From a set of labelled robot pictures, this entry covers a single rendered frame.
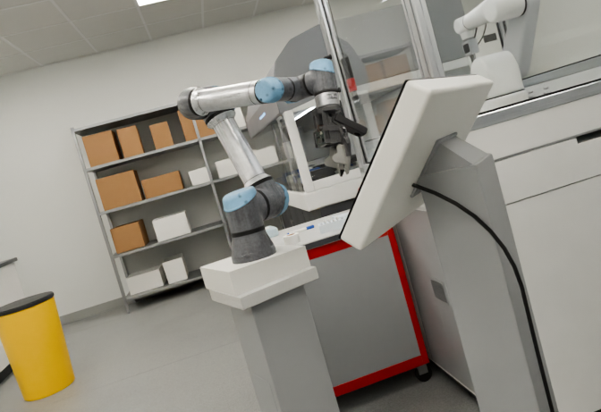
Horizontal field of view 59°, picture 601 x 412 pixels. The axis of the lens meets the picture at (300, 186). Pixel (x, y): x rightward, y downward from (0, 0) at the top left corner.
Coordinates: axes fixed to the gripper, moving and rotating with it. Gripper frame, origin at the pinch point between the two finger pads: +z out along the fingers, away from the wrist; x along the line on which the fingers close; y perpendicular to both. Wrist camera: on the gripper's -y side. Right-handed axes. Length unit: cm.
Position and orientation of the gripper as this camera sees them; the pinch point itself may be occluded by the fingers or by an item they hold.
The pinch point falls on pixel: (345, 171)
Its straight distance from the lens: 163.7
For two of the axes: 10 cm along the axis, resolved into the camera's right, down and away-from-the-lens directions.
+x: 3.9, -1.6, -9.1
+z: 1.6, 9.8, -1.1
